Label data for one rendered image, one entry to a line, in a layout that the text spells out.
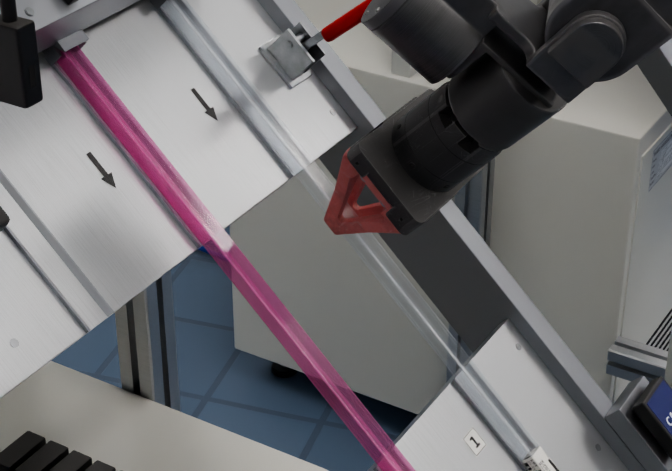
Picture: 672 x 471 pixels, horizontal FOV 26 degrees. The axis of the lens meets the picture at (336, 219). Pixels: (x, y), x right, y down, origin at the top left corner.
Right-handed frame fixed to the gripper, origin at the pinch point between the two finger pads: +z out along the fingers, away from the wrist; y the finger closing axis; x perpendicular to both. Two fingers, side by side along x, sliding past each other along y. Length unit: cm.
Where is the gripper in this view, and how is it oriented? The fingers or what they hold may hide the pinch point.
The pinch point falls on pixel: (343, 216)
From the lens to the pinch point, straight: 101.3
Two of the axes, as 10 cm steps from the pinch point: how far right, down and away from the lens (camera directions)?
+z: -5.9, 4.5, 6.7
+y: -5.2, 4.3, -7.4
